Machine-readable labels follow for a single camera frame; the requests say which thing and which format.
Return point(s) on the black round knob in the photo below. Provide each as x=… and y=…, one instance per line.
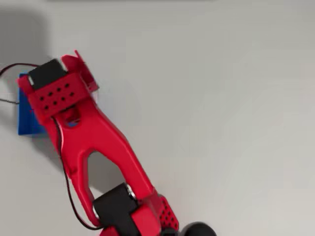
x=199, y=229

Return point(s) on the red perforated robot base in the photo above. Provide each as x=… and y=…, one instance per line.
x=168, y=216

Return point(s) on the blue plastic bin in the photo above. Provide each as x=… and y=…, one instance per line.
x=24, y=118

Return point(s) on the red robot arm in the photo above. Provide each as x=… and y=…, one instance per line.
x=98, y=137

